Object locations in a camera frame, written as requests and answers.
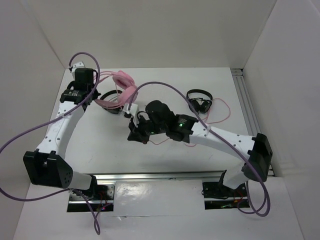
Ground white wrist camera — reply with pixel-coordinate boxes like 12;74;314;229
123;103;139;127
68;61;85;74

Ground aluminium front rail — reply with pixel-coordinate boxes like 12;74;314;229
33;169;275;185

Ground black headphones on right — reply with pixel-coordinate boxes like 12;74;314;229
186;89;213;114

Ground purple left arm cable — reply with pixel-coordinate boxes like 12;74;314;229
0;51;112;236

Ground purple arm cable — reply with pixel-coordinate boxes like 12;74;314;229
123;81;272;217
0;51;112;236

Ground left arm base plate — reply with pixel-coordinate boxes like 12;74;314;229
67;183;115;213

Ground pink gaming headset with cable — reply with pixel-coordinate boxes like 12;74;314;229
94;69;231;148

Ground black headphones on left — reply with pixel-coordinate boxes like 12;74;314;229
100;90;123;115

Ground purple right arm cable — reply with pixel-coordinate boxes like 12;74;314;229
123;81;272;217

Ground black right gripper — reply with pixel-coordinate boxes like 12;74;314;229
127;113;167;145

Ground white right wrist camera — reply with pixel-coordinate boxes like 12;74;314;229
123;103;139;127

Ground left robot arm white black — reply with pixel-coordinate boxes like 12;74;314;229
23;67;99;200

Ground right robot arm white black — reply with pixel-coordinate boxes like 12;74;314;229
123;100;273;196

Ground black headphones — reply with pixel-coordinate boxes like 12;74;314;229
100;90;123;115
186;89;213;114

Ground aluminium side rail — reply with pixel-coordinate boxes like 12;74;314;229
231;67;276;177

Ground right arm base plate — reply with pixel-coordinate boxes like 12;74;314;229
201;182;249;210

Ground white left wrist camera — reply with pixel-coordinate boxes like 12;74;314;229
68;61;85;74

